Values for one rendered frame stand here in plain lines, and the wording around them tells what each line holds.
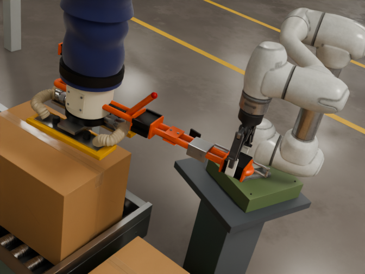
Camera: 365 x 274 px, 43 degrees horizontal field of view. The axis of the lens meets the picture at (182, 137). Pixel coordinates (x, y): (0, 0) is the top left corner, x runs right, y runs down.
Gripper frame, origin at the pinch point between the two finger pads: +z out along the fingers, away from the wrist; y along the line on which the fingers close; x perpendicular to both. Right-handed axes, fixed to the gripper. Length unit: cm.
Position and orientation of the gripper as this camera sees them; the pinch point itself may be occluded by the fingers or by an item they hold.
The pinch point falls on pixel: (236, 162)
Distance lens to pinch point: 152.1
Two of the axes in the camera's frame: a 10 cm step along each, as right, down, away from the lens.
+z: -1.8, 8.2, 5.4
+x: 8.6, 4.0, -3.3
